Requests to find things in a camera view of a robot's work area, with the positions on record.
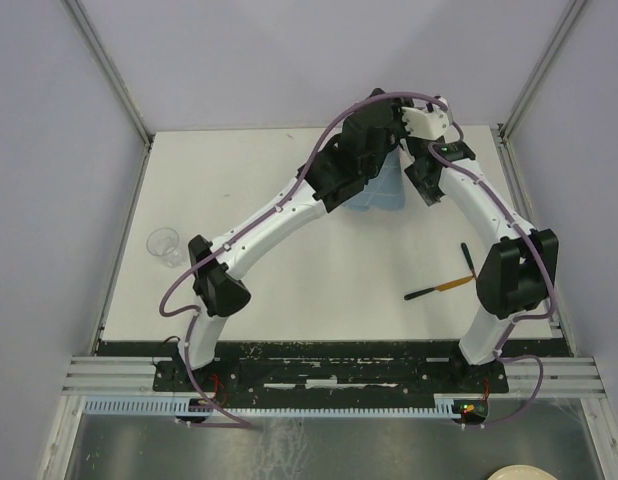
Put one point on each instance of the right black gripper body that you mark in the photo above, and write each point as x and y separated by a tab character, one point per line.
424	186

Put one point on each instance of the green handled gold fork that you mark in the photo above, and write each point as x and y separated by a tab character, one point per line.
468	258

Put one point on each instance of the clear plastic cup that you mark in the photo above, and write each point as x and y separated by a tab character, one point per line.
164	245

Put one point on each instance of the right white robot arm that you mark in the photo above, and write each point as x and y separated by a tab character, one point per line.
517	279

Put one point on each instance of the light blue cable duct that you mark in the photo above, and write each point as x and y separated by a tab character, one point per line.
185	406

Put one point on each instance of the cream plate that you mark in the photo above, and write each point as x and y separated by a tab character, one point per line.
521	472

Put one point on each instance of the green handled gold knife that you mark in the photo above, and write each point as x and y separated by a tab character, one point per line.
439	288

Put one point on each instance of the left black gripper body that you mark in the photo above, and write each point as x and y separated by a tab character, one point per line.
398	131

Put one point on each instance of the right aluminium frame post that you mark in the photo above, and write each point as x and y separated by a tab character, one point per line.
563	30

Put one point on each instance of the aluminium frame post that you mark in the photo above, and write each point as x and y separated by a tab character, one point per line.
88	32
563	30

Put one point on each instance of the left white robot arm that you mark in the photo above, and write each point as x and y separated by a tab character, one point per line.
338	169

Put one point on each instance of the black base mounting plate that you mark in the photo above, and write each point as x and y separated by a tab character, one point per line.
318	374

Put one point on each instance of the blue checked cloth placemat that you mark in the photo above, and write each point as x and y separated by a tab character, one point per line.
384	192

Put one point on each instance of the left aluminium frame post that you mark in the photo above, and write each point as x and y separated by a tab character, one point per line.
88	32

